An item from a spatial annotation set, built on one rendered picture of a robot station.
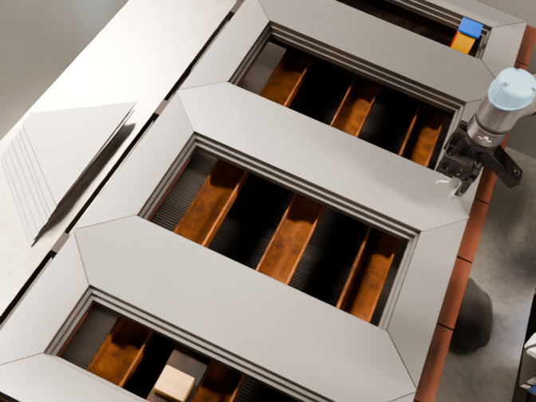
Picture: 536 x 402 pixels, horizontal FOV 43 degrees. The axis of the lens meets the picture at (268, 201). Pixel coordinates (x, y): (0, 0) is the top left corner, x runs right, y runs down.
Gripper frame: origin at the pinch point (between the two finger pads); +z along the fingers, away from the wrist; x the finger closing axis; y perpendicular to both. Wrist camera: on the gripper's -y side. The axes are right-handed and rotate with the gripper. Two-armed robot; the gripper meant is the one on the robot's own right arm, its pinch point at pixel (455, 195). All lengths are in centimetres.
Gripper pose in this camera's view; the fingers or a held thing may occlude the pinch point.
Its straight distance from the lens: 155.5
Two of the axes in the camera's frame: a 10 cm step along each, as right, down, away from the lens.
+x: -3.9, 7.2, -5.7
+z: -1.5, 5.6, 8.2
